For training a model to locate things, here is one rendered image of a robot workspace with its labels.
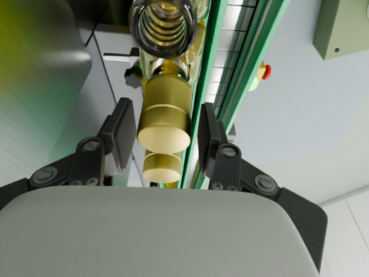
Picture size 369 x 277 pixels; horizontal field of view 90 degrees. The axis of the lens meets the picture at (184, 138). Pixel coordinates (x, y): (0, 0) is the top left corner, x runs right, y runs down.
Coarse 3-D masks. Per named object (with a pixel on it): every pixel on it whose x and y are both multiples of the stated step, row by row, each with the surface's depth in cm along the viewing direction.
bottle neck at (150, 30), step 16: (144, 0) 7; (160, 0) 7; (176, 0) 7; (192, 0) 8; (128, 16) 8; (144, 16) 9; (160, 16) 10; (176, 16) 10; (192, 16) 7; (144, 32) 8; (160, 32) 9; (176, 32) 9; (192, 32) 8; (144, 48) 9; (160, 48) 9; (176, 48) 9
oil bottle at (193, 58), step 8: (200, 24) 15; (200, 32) 14; (200, 40) 14; (192, 48) 14; (200, 48) 15; (144, 56) 15; (152, 56) 14; (184, 56) 14; (192, 56) 14; (200, 56) 15; (144, 64) 15; (152, 64) 15; (192, 64) 15; (200, 64) 16; (144, 72) 16; (192, 72) 16; (192, 80) 16
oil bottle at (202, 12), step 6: (198, 0) 11; (204, 0) 12; (210, 0) 12; (168, 6) 14; (198, 6) 12; (204, 6) 12; (198, 12) 12; (204, 12) 12; (198, 18) 13; (204, 18) 13
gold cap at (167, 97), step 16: (160, 80) 12; (176, 80) 12; (144, 96) 12; (160, 96) 11; (176, 96) 12; (144, 112) 11; (160, 112) 11; (176, 112) 11; (144, 128) 10; (160, 128) 10; (176, 128) 10; (144, 144) 12; (160, 144) 12; (176, 144) 12
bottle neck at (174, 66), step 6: (156, 60) 14; (162, 60) 14; (168, 60) 14; (174, 60) 14; (180, 60) 14; (156, 66) 14; (162, 66) 14; (168, 66) 13; (174, 66) 14; (180, 66) 14; (156, 72) 13; (162, 72) 13; (168, 72) 13; (174, 72) 13; (180, 72) 14; (186, 72) 15; (186, 78) 14
